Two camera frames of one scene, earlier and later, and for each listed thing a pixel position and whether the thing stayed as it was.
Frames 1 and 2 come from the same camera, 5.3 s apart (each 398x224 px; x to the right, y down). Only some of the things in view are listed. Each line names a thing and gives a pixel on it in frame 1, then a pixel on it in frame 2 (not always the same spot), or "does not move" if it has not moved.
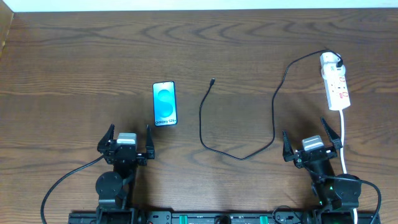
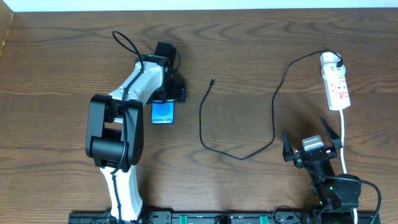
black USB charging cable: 339,61 does not move
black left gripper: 125,154 → 175,93
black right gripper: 314,155 does not move
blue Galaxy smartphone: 165,103 does not move
